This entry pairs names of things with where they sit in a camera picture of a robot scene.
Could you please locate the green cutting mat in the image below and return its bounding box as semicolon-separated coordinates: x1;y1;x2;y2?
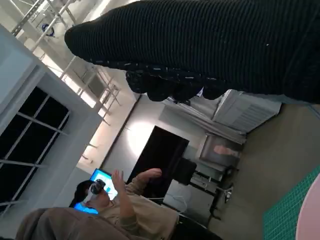
262;171;320;240

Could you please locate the person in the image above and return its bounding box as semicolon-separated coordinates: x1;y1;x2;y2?
72;167;223;240
14;206;156;240

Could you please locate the white VR headset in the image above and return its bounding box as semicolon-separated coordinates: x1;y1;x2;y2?
84;178;106;205

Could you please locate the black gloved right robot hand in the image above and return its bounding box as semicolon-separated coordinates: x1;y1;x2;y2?
64;0;320;105

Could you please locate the white cabinet with vent grille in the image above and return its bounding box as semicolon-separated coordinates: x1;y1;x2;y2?
211;89;284;134

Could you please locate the dark window with grey frame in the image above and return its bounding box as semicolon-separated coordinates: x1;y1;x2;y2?
0;86;71;213

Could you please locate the blue computer monitor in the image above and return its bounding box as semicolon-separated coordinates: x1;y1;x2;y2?
73;167;119;216

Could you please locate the large black screen panel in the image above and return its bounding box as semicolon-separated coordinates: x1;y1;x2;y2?
126;125;190;198

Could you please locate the dark desk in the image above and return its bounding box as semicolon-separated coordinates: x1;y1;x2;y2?
191;163;241;221

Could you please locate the metal scaffold frame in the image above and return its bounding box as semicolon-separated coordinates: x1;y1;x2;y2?
9;0;121;126

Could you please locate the glass display case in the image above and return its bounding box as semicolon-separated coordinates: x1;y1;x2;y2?
199;134;245;168

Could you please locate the pink bowl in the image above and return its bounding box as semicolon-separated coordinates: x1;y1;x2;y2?
296;183;320;240

